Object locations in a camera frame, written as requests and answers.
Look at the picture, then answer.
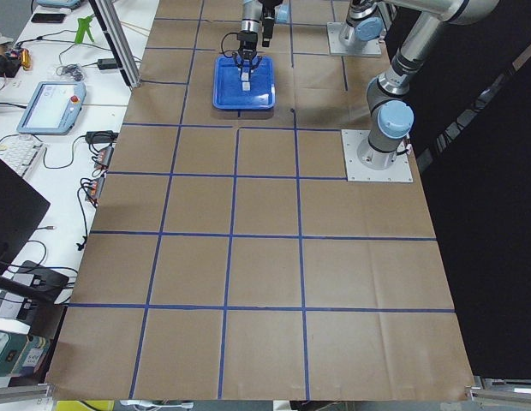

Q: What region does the teach pendant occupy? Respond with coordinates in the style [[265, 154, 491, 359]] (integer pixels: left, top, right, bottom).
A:
[[16, 81, 87, 135]]

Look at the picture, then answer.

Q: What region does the black power adapter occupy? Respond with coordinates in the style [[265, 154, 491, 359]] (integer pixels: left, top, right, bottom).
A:
[[96, 58, 118, 71]]

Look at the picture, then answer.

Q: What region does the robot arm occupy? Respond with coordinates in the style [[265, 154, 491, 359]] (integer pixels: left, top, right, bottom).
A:
[[233, 1, 498, 170], [260, 1, 384, 47]]

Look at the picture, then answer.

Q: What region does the black smartphone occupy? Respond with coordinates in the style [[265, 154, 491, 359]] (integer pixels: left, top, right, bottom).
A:
[[31, 13, 66, 24]]

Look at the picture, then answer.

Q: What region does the blue plastic tray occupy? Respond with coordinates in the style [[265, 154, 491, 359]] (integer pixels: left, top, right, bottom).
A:
[[212, 56, 276, 110]]

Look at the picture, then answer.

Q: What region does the black monitor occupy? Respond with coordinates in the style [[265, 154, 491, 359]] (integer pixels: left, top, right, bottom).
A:
[[0, 159, 51, 275]]

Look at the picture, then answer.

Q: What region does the green handled reacher grabber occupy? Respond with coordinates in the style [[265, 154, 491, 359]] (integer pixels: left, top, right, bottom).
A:
[[74, 15, 94, 45]]

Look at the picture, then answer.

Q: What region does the white keyboard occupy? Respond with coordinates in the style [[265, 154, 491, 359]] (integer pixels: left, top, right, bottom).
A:
[[0, 140, 44, 179]]

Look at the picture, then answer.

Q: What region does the aluminium frame post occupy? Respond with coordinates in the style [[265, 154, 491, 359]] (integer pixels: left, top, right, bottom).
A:
[[89, 0, 141, 90]]

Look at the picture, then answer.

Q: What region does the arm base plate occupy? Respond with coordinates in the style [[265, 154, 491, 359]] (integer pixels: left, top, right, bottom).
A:
[[341, 129, 414, 183], [326, 22, 382, 57]]

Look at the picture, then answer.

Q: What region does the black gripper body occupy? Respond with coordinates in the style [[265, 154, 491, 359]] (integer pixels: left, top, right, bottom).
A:
[[260, 0, 277, 47], [232, 30, 262, 69]]

